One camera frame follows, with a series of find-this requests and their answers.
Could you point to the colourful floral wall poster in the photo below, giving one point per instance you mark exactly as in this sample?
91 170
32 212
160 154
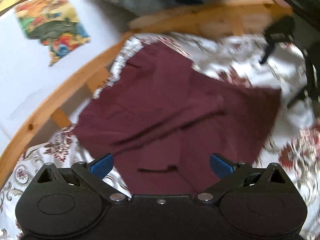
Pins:
54 23

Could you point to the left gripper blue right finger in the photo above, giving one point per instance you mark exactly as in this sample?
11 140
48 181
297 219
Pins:
232 176

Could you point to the wooden bed frame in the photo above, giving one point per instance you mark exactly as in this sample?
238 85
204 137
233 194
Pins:
211 20

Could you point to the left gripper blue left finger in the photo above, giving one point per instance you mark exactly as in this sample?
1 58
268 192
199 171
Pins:
91 175

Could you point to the white floral bedspread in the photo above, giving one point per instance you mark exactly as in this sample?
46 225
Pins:
293 142

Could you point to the maroon long-sleeve shirt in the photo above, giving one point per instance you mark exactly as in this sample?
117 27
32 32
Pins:
163 120

